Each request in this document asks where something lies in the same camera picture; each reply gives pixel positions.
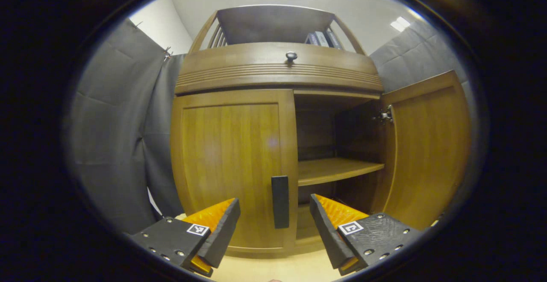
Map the metal right door hinge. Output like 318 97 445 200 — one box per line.
373 105 394 124

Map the wooden double-door shoe cabinet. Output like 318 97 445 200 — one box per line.
170 4 472 257

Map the dark grey book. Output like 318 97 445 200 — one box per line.
325 29 342 50

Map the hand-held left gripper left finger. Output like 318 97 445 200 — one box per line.
130 197 241 278

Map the black backdrop cloth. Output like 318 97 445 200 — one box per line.
64 17 475 235

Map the small ceiling light panel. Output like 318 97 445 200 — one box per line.
390 16 411 32

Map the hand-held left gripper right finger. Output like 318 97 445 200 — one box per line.
310 194 421 276

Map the wooden cabinet door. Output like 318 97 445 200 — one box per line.
370 70 472 231
170 89 299 255

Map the wooden inner cabinet shelf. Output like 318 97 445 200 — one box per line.
298 158 385 187

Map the wooden cabinet drawer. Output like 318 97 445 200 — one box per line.
174 42 384 95

